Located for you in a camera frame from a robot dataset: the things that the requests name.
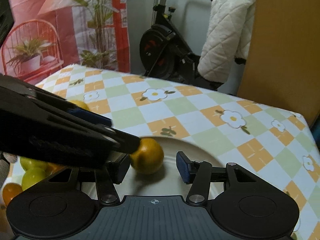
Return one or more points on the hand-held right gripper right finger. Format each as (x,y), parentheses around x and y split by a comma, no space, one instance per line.
(183,167)

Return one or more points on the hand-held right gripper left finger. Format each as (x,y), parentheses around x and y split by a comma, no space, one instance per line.
(122,171)

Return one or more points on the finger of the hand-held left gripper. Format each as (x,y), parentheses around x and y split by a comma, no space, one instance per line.
(87,116)
(120,142)

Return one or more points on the yellow lemon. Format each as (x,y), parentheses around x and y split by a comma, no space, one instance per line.
(81,104)

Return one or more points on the white plate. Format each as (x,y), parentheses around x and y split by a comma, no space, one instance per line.
(170,180)

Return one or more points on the orange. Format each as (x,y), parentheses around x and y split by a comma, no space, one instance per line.
(150,157)
(53,167)
(11,192)

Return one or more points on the green apple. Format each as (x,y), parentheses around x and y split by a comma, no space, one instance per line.
(30,163)
(33,178)

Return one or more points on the checkered floral tablecloth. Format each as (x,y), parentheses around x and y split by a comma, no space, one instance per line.
(200,100)

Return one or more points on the black exercise bike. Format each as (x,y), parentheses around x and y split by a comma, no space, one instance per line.
(157,50)

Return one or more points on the printed backdrop cloth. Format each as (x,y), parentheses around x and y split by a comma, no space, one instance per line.
(37,5)

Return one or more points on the dark object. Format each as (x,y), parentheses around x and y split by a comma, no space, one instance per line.
(5,17)

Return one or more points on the white quilted jacket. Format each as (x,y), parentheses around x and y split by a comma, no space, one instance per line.
(225,30)

